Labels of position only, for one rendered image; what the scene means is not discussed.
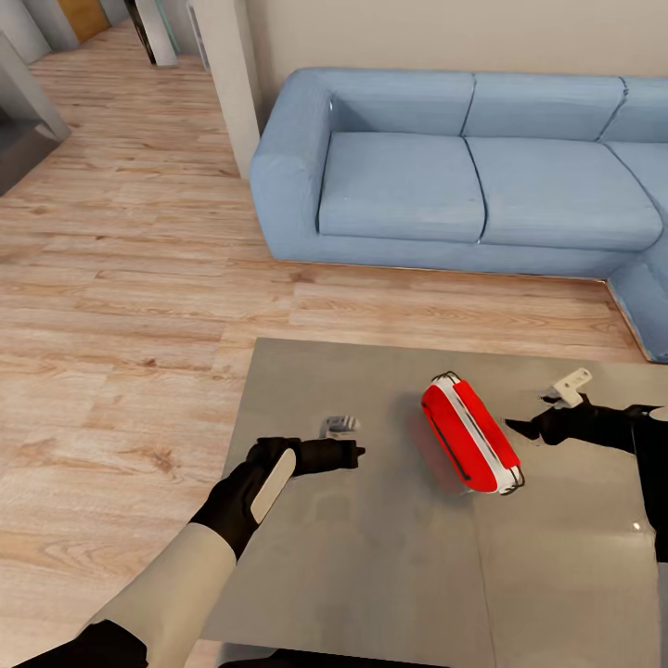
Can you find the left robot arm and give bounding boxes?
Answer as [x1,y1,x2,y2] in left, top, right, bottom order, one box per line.
[14,416,366,668]

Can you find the radio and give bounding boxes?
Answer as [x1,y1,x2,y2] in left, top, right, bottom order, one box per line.
[421,374,521,495]

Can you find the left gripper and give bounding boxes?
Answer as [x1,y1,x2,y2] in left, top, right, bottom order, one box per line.
[313,439,366,474]

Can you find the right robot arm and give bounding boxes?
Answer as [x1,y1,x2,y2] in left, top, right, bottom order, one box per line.
[506,367,668,668]

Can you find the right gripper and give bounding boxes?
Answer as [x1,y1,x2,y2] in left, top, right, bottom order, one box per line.
[506,392,603,446]

